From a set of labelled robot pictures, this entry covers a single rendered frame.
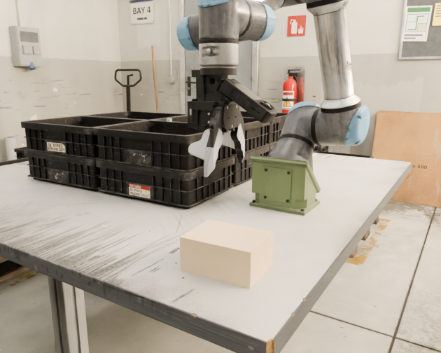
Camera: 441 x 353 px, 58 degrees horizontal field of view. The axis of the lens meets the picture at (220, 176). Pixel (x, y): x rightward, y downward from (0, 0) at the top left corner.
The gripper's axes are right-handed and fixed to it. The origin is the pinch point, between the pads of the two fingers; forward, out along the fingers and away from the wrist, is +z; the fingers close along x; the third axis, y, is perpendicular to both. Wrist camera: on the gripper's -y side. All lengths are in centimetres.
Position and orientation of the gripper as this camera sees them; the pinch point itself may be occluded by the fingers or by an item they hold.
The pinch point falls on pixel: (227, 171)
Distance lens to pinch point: 80.3
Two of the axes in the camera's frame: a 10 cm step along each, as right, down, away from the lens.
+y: -8.8, -1.1, 4.6
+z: 0.0, 9.7, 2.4
